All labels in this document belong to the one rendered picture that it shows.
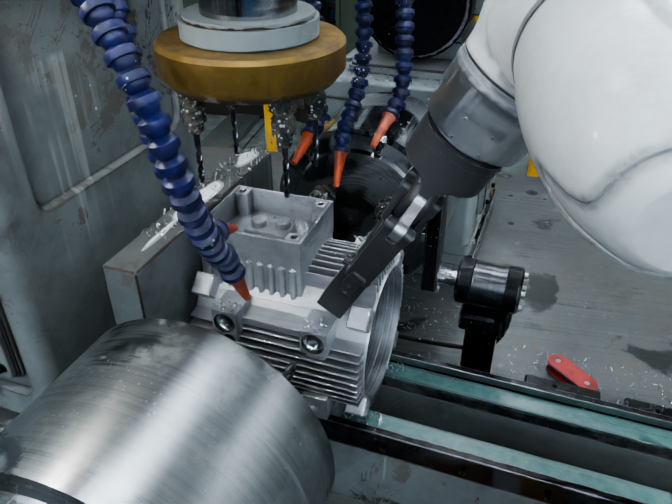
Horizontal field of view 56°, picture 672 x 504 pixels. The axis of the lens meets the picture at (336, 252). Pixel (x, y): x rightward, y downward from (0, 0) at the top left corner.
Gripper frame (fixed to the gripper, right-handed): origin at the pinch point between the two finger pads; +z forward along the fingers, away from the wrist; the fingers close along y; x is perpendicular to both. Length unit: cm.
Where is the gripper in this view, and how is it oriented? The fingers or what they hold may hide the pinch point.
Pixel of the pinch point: (346, 286)
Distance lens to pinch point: 62.9
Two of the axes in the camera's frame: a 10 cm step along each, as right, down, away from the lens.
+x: 8.1, 5.8, 0.2
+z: -4.7, 6.3, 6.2
